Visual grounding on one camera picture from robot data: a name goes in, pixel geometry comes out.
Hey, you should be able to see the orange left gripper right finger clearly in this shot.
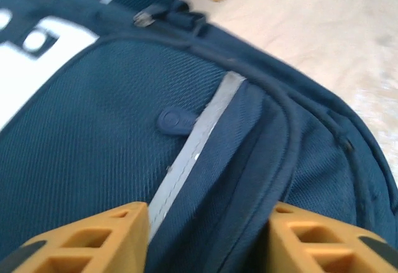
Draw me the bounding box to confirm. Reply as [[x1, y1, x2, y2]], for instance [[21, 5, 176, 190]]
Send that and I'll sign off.
[[269, 200, 398, 273]]

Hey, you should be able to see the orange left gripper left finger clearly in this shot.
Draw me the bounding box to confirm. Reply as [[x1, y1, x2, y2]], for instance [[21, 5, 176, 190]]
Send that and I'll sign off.
[[0, 201, 149, 273]]

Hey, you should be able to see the navy blue backpack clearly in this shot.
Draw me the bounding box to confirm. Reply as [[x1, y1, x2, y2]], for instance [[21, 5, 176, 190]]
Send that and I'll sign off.
[[0, 0, 398, 273]]

